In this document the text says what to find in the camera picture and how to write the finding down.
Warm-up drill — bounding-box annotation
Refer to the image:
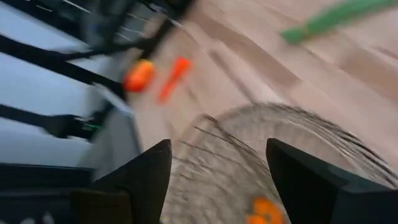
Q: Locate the black aluminium table frame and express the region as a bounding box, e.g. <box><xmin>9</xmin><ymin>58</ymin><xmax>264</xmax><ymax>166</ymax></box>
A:
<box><xmin>0</xmin><ymin>0</ymin><xmax>175</xmax><ymax>194</ymax></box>

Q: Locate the round wire basket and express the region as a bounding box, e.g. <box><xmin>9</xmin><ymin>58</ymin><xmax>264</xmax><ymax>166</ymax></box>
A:
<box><xmin>160</xmin><ymin>102</ymin><xmax>398</xmax><ymax>224</ymax></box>

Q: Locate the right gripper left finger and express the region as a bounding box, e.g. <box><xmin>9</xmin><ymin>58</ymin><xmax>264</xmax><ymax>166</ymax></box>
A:
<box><xmin>71</xmin><ymin>139</ymin><xmax>173</xmax><ymax>224</ymax></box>

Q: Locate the red chili pepper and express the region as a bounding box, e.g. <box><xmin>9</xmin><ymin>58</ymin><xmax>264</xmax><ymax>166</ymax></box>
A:
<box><xmin>157</xmin><ymin>55</ymin><xmax>193</xmax><ymax>104</ymax></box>

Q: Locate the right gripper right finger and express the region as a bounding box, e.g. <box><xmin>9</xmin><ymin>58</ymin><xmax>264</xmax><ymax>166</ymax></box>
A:
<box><xmin>266</xmin><ymin>138</ymin><xmax>398</xmax><ymax>224</ymax></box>

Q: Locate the black camera on bracket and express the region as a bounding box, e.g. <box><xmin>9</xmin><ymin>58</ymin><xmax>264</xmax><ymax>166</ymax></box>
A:
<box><xmin>46</xmin><ymin>113</ymin><xmax>105</xmax><ymax>141</ymax></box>

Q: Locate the orange tomato with green leaves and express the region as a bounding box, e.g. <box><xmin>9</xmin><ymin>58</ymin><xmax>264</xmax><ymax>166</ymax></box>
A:
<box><xmin>245</xmin><ymin>195</ymin><xmax>285</xmax><ymax>224</ymax></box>

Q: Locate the red orange mango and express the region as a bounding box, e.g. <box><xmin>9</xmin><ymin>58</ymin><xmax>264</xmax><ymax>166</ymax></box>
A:
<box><xmin>123</xmin><ymin>58</ymin><xmax>156</xmax><ymax>94</ymax></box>

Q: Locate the green onion bunch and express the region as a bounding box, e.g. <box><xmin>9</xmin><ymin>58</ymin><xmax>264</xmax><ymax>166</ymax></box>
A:
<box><xmin>279</xmin><ymin>0</ymin><xmax>398</xmax><ymax>46</ymax></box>

